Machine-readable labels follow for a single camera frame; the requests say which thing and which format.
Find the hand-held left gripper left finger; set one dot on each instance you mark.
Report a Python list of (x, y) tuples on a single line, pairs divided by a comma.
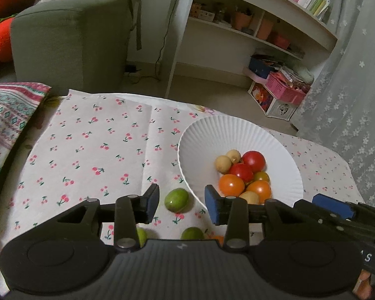
[(153, 203)]

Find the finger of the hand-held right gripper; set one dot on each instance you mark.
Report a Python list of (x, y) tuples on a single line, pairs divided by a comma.
[(325, 222), (331, 204)]

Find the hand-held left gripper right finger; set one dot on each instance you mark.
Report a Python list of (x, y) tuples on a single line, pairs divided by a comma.
[(212, 206)]

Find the green round fruit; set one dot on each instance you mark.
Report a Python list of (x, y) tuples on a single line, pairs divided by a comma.
[(192, 233), (176, 199), (140, 236)]

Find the orange tomato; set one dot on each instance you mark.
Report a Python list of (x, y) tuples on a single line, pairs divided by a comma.
[(231, 185), (259, 190)]

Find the orange mandarin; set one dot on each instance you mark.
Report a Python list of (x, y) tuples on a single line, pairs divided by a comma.
[(218, 240)]

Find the tan longan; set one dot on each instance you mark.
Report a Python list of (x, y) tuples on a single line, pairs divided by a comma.
[(249, 197), (233, 155), (222, 163)]

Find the red tomato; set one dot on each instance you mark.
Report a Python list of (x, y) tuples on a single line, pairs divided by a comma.
[(253, 159), (240, 172)]

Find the yellow-green tomato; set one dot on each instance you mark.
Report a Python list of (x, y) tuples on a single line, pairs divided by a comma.
[(261, 176)]

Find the white ribbed plate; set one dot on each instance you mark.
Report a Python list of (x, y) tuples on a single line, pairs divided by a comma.
[(206, 137)]

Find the person's right hand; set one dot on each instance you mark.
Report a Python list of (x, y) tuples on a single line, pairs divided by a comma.
[(365, 284)]

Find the cherry print cloth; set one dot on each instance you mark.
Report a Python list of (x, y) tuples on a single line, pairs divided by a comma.
[(97, 147)]

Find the white printed crate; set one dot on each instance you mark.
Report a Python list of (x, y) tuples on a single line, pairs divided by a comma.
[(281, 111)]

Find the white floral lace curtain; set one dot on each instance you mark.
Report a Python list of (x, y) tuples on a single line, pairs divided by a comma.
[(356, 84)]

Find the pink plastic basket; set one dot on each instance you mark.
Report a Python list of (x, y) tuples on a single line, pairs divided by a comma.
[(281, 90)]

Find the pile of paper items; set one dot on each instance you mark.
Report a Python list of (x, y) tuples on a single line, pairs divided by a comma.
[(292, 75)]

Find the beige table cover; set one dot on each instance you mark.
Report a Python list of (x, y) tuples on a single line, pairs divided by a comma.
[(43, 122)]

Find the black power adapter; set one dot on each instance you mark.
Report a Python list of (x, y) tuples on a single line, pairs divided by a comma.
[(131, 68)]

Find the dark blue box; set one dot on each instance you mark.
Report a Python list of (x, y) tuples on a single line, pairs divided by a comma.
[(259, 67)]

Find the white bookshelf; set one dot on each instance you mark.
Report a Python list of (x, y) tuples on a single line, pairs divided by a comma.
[(181, 37)]

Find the striped patterned pillow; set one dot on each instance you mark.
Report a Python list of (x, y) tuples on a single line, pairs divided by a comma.
[(6, 115)]

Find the red small box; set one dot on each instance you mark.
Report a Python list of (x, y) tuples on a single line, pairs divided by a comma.
[(279, 40)]

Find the grey sofa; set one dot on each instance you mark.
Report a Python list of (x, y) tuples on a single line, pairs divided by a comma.
[(68, 43)]

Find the small cardboard box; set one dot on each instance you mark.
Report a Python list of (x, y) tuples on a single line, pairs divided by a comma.
[(203, 12)]

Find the row of books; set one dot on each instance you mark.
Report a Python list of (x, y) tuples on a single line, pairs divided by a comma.
[(312, 0)]

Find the red flower cushion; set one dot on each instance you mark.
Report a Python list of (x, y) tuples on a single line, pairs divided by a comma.
[(0, 37)]

